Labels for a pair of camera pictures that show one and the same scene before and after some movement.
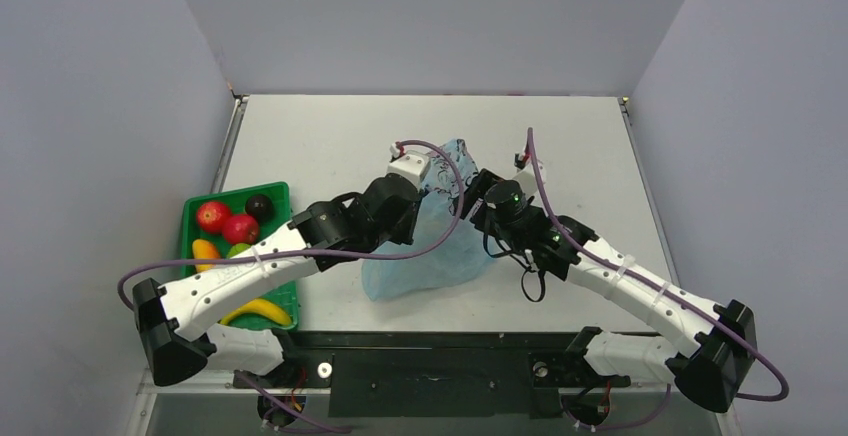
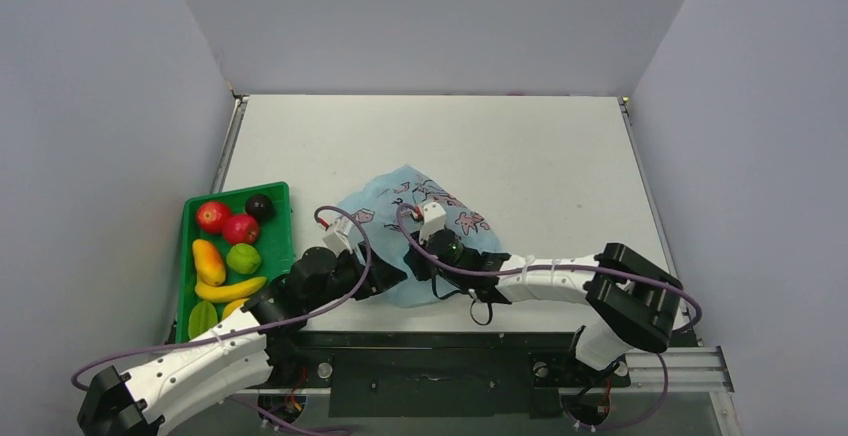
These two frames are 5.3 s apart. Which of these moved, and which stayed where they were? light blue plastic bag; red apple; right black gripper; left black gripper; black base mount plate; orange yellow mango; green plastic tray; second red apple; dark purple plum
Moved: left black gripper; light blue plastic bag; right black gripper
Stayed: red apple; black base mount plate; green plastic tray; dark purple plum; second red apple; orange yellow mango
